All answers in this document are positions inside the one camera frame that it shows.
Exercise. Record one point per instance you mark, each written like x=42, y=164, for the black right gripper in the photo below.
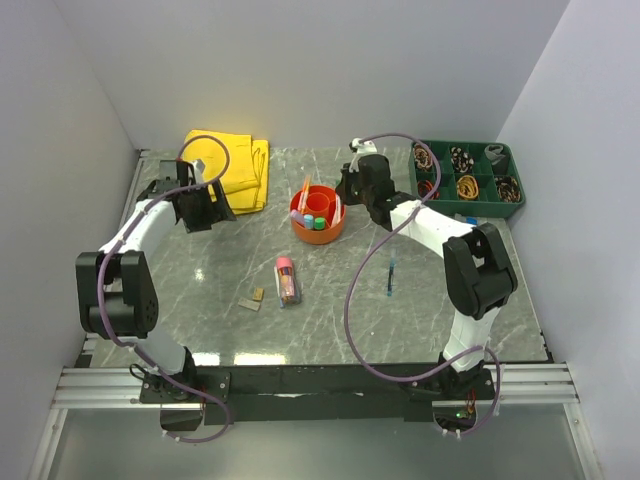
x=343, y=188

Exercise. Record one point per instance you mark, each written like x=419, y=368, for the orange round pen holder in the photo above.
x=320, y=203

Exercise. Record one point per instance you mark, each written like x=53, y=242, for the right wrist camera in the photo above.
x=360, y=148

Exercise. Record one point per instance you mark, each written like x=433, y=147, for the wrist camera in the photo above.
x=197, y=167
x=360, y=148

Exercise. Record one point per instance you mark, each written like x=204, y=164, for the green cap white marker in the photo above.
x=338, y=210

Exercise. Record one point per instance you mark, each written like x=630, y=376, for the blue transparent pen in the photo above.
x=390, y=278

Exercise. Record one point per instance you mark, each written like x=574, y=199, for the green compartment tray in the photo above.
x=471, y=179

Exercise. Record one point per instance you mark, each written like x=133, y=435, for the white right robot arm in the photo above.
x=478, y=271

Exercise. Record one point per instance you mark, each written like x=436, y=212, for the brown cap white marker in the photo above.
x=333, y=224

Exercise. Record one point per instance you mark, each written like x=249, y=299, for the aluminium rail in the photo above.
x=116, y=388

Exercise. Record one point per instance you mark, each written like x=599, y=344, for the yellow thin pen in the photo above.
x=308, y=195

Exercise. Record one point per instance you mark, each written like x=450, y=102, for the light blue cap highlighter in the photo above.
x=309, y=222

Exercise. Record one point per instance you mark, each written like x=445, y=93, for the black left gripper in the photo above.
x=217, y=211

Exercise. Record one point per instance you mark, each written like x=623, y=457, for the pink lid marker tube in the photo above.
x=287, y=287

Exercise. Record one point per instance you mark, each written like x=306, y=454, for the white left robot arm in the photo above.
x=116, y=296

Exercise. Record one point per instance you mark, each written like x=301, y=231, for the grey tan eraser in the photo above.
x=249, y=304

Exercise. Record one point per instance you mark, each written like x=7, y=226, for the purple highlighter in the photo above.
x=297, y=217

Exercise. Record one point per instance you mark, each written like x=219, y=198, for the black base beam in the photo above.
x=208, y=413

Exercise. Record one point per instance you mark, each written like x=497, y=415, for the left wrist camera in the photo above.
x=197, y=167

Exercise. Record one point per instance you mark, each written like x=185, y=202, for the yellow folded cloth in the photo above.
x=245, y=182

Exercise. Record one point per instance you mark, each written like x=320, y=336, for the green black highlighter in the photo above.
x=320, y=224

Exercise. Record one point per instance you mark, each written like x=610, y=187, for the brown small eraser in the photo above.
x=258, y=294

